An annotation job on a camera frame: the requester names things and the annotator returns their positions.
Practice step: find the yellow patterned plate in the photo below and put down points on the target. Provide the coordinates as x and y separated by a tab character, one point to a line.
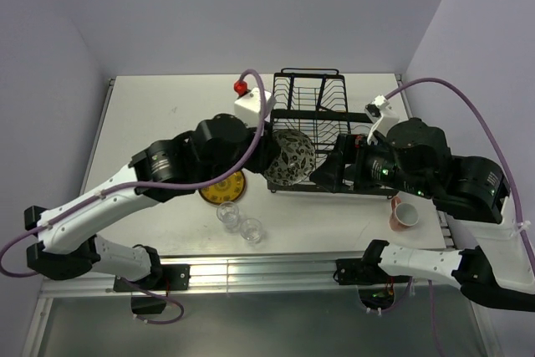
231	189

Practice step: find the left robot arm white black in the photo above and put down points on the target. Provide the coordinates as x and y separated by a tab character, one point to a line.
68	237

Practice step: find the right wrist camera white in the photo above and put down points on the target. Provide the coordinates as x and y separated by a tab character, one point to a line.
383	118

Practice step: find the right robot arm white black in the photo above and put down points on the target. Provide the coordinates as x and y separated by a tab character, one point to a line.
415	158

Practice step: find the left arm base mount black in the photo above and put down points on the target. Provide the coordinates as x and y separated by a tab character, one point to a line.
148	301

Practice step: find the floral patterned bowl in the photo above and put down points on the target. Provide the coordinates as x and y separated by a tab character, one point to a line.
295	161

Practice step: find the pink white mug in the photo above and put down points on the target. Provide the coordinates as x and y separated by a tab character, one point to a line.
403	215

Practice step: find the clear glass cup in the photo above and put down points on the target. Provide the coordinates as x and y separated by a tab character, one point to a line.
251	231
228	214

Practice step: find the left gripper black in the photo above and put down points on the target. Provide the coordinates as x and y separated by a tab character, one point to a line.
266	151

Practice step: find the black wire dish rack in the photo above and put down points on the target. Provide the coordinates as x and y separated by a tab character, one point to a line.
315	102

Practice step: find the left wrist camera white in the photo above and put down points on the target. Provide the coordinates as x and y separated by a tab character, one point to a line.
247	106

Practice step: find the clear glass cup left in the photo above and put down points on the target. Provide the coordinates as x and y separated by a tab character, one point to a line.
228	214

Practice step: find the clear glass cup right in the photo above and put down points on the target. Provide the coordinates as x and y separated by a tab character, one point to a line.
251	231

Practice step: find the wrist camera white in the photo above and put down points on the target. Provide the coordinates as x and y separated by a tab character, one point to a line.
247	106
383	118

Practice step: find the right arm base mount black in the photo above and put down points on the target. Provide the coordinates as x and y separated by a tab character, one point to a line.
351	271

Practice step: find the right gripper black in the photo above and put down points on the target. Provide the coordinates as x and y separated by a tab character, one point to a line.
349	147

